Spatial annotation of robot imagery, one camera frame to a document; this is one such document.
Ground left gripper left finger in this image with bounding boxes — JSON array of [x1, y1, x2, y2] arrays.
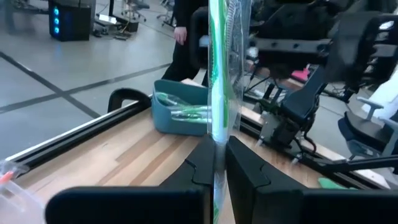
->
[[45, 135, 216, 224]]

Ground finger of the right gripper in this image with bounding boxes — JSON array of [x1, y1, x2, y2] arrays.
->
[[190, 6, 210, 70]]

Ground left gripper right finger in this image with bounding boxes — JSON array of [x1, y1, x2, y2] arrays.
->
[[226, 136, 398, 224]]

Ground orange toothbrush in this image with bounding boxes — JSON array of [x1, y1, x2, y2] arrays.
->
[[0, 170, 16, 185]]

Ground person's hand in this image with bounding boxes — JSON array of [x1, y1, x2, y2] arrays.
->
[[173, 26, 188, 47]]

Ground person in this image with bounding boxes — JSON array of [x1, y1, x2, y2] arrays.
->
[[160, 0, 209, 87]]

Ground pink object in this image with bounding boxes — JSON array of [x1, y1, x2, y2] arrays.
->
[[290, 67, 312, 83]]

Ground green folded cloth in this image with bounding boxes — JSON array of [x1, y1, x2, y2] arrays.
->
[[317, 177, 358, 191]]

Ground black floor equipment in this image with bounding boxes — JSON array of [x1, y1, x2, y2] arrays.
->
[[93, 14, 140, 42]]

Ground teal plastic bin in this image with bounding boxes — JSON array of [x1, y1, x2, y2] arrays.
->
[[151, 79, 212, 137]]

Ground clear plastic container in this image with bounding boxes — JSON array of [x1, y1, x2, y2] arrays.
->
[[0, 160, 46, 224]]

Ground white office chair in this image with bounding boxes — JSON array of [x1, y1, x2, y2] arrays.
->
[[337, 71, 398, 160]]

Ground black computer tower blue lights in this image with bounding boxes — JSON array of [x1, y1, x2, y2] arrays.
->
[[48, 0, 93, 43]]

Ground black curved frame handle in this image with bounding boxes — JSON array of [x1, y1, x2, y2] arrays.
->
[[107, 88, 152, 113]]

